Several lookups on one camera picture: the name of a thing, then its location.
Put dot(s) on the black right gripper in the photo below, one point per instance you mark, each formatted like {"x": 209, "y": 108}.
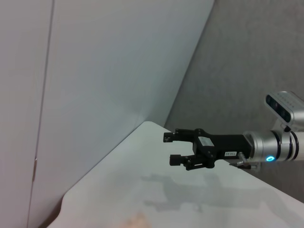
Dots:
{"x": 225, "y": 145}

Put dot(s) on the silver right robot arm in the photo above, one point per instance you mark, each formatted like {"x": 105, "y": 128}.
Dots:
{"x": 263, "y": 145}

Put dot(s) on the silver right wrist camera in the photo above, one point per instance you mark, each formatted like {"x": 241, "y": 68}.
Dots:
{"x": 285, "y": 107}

